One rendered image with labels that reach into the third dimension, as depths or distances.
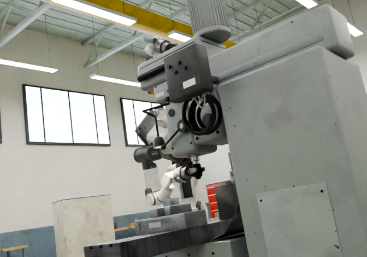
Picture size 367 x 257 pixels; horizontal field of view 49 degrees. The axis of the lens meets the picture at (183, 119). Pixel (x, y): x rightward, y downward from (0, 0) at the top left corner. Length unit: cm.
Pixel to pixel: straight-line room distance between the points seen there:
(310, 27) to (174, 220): 103
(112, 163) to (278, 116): 1014
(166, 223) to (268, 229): 49
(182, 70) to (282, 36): 46
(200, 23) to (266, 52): 44
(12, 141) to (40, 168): 91
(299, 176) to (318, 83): 36
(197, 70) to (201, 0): 56
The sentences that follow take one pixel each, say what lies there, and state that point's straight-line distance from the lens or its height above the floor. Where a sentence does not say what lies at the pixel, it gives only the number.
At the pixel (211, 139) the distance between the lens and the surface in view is 200.
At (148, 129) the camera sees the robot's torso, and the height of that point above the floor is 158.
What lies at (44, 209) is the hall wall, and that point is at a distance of 1029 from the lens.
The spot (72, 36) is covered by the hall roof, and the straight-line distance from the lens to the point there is 1194.
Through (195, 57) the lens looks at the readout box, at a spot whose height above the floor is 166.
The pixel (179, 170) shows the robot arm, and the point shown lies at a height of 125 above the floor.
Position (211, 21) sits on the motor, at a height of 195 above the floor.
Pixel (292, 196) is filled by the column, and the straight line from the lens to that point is 165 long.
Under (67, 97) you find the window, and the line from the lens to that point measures 1121.
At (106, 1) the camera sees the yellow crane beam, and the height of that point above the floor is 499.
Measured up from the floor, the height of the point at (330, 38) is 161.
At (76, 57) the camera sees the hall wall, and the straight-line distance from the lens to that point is 1197.
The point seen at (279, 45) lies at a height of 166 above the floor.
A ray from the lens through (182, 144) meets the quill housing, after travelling 213.
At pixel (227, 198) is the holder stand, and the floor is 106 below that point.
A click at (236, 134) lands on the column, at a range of 177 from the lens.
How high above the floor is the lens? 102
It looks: 13 degrees up
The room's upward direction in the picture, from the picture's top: 9 degrees counter-clockwise
